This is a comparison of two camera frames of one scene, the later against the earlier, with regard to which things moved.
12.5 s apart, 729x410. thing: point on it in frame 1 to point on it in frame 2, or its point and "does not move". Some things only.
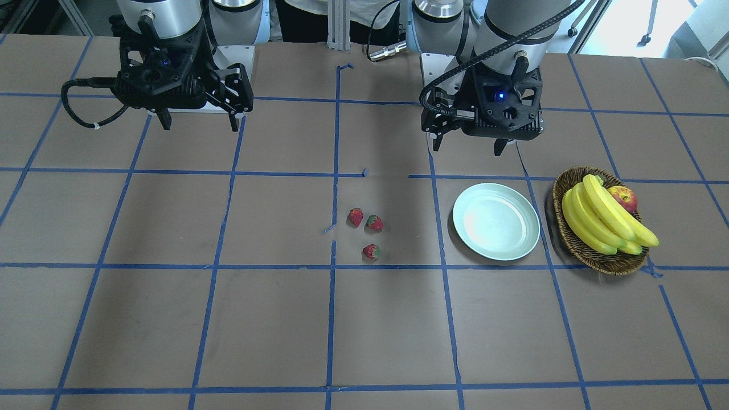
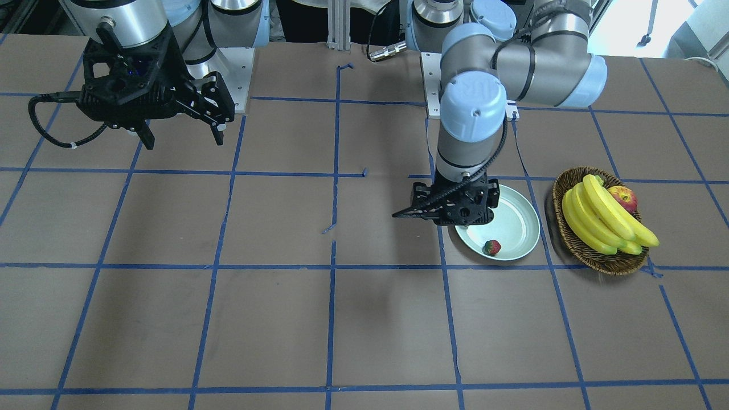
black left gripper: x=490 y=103 to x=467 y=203
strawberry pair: x=371 y=251 to x=491 y=247
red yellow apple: x=627 y=198 does not move
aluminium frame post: x=338 y=25 does not move
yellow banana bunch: x=597 y=220 does not move
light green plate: x=496 y=221 does not move
